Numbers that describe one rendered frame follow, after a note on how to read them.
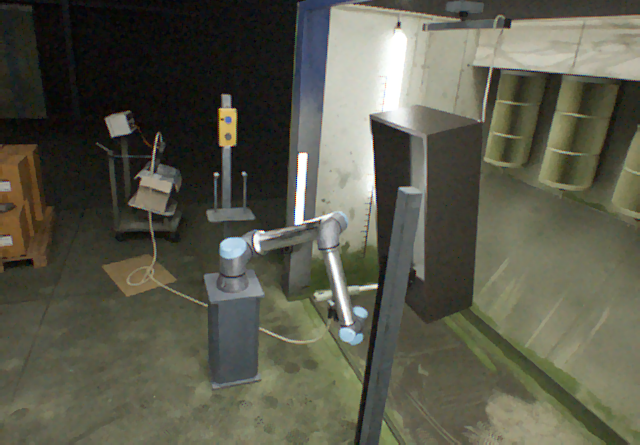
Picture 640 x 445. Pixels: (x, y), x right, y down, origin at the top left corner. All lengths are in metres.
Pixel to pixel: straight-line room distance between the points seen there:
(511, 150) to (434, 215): 1.34
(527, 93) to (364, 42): 1.25
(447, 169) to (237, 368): 1.70
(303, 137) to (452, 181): 1.20
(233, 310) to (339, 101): 1.62
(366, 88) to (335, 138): 0.43
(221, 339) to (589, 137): 2.58
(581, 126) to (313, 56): 1.79
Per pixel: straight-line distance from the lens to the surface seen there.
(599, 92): 3.06
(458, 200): 2.36
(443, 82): 3.50
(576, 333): 3.15
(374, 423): 1.53
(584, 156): 3.11
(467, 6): 2.47
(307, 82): 2.96
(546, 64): 3.16
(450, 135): 2.19
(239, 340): 2.60
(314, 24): 2.96
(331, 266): 2.13
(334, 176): 3.17
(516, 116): 3.44
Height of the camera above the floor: 1.96
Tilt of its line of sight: 20 degrees down
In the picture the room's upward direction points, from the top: 5 degrees clockwise
